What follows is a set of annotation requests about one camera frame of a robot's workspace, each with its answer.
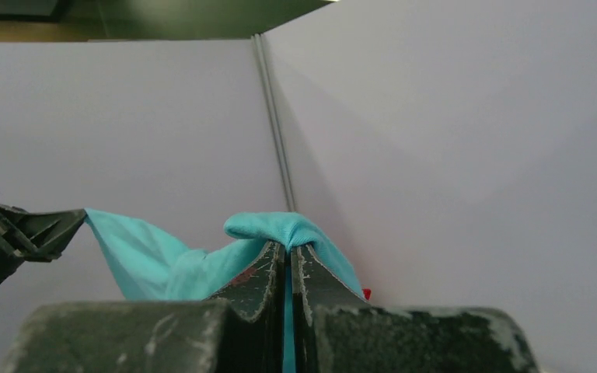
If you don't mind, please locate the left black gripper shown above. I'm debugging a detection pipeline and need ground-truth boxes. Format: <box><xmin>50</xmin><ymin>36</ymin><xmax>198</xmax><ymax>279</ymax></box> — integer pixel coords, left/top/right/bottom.
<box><xmin>0</xmin><ymin>205</ymin><xmax>87</xmax><ymax>285</ymax></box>

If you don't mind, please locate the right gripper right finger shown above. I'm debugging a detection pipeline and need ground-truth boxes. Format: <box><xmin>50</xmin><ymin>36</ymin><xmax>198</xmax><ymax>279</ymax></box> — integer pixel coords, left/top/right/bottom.
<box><xmin>290</xmin><ymin>244</ymin><xmax>368</xmax><ymax>372</ymax></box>

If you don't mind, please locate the turquoise t-shirt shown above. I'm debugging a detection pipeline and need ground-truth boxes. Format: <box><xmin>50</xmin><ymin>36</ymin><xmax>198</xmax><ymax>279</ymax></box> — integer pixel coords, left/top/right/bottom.
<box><xmin>82</xmin><ymin>207</ymin><xmax>366</xmax><ymax>373</ymax></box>

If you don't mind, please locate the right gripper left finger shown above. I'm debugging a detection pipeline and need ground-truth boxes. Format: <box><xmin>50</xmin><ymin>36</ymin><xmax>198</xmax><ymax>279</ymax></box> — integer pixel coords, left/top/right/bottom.
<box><xmin>208</xmin><ymin>241</ymin><xmax>285</xmax><ymax>372</ymax></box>

